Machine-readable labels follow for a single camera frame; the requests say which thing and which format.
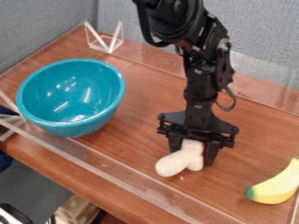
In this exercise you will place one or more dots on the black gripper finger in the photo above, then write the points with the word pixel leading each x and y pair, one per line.
pixel 211 152
pixel 175 142

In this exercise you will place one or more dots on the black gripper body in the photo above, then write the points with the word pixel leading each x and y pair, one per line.
pixel 198 124

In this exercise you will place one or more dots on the black white device corner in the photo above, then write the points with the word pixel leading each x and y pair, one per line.
pixel 12 216

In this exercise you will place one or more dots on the yellow toy banana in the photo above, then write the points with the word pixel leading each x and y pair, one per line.
pixel 279 188

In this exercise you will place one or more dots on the clear acrylic front barrier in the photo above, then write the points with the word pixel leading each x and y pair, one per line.
pixel 107 167

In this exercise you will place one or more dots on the clear acrylic barrier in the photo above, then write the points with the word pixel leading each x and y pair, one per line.
pixel 107 167
pixel 252 88

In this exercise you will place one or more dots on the clear acrylic back barrier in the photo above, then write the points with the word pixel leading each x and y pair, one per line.
pixel 252 88

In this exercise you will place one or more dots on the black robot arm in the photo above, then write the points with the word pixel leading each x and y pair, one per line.
pixel 182 23

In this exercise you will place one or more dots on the blue ceramic bowl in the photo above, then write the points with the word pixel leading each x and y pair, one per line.
pixel 71 97

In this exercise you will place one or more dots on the wooden object below table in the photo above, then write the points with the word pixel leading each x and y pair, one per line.
pixel 76 211

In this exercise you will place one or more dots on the clear acrylic corner bracket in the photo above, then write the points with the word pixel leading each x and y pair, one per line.
pixel 102 42

